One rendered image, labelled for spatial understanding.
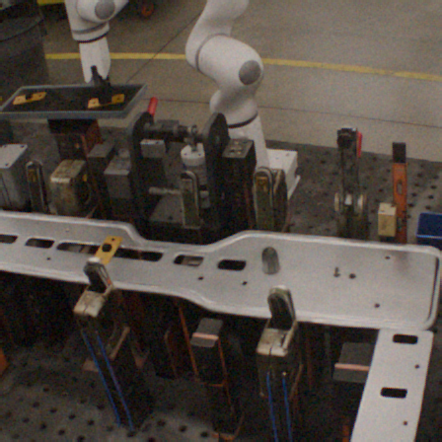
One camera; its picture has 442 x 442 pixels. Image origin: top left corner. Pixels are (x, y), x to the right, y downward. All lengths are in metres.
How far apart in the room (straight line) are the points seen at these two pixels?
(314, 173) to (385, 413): 1.15
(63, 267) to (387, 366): 0.69
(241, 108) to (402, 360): 0.89
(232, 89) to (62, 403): 0.83
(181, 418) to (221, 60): 0.83
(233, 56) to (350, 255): 0.60
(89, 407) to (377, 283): 0.69
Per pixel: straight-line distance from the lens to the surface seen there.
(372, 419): 1.17
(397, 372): 1.23
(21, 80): 4.47
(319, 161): 2.25
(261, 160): 2.02
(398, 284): 1.38
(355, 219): 1.48
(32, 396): 1.74
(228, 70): 1.79
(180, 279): 1.44
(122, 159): 1.68
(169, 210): 1.67
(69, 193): 1.67
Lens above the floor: 1.93
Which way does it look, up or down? 37 degrees down
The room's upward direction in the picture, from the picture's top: 10 degrees counter-clockwise
